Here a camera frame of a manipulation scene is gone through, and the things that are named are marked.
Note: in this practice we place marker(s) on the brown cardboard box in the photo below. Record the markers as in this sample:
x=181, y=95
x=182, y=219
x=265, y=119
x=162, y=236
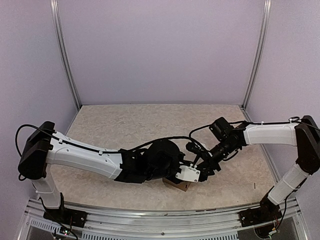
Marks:
x=183, y=186

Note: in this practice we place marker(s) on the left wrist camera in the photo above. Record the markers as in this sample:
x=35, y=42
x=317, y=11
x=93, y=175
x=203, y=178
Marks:
x=190, y=173

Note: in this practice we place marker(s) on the front aluminium rail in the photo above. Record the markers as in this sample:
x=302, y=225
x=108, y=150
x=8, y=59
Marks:
x=105, y=223

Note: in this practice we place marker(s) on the right aluminium frame post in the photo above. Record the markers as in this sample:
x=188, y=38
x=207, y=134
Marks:
x=258, y=53

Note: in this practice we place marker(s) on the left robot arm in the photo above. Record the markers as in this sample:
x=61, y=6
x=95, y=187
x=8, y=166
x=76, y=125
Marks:
x=46, y=147

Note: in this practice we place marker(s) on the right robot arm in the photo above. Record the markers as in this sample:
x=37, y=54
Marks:
x=300, y=133

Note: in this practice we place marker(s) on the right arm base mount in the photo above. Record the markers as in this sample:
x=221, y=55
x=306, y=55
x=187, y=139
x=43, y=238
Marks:
x=256, y=216

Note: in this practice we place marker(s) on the left aluminium frame post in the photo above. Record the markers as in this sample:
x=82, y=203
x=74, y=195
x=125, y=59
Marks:
x=54, y=6

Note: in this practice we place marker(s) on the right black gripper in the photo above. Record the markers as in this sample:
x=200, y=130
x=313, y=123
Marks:
x=209, y=165

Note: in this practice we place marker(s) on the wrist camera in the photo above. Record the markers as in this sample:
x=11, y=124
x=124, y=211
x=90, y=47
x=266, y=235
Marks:
x=195, y=149
x=190, y=173

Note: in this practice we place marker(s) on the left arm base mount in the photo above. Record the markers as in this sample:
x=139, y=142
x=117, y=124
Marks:
x=70, y=217

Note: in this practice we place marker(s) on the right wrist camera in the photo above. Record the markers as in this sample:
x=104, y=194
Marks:
x=195, y=149

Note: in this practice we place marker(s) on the aluminium frame post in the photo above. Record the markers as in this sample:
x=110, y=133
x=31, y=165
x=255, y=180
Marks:
x=54, y=6
x=258, y=53

